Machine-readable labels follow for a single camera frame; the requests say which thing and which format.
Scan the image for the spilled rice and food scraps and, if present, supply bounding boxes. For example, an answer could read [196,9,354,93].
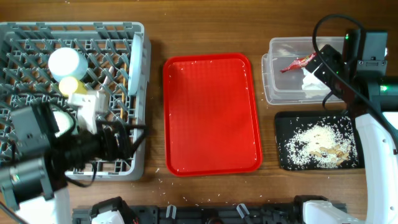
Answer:
[284,116,360,169]

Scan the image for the small light blue bowl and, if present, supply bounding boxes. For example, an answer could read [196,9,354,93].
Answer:
[48,47,88,82]

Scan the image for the grey plastic dishwasher rack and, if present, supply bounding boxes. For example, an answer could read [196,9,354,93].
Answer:
[1,22,151,181]

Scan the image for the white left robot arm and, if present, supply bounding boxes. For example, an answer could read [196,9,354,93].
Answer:
[1,91,148,223]

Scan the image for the red snack wrapper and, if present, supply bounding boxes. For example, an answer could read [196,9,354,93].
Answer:
[280,52,317,73]

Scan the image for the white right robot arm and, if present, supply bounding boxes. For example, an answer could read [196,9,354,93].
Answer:
[306,14,397,223]

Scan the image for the yellow plastic cup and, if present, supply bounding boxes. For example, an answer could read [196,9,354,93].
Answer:
[58,77,87,96]

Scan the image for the red plastic serving tray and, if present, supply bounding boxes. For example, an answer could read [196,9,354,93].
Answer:
[163,53,262,177]

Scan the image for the clear plastic waste bin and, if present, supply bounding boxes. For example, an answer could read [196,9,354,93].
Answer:
[261,37,330,105]

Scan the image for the large light blue plate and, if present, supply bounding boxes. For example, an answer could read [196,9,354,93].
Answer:
[127,34,143,96]

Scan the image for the wooden chopstick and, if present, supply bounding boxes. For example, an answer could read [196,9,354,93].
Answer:
[120,63,127,119]

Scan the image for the white plastic fork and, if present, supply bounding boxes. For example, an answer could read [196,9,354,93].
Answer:
[99,67,114,91]

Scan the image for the green bowl with food scraps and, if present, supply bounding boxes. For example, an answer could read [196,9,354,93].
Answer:
[53,111,73,138]

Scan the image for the black plastic tray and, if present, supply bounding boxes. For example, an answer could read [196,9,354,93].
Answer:
[274,110,366,171]

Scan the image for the white paper napkin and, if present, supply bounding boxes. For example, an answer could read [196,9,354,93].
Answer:
[302,68,329,90]

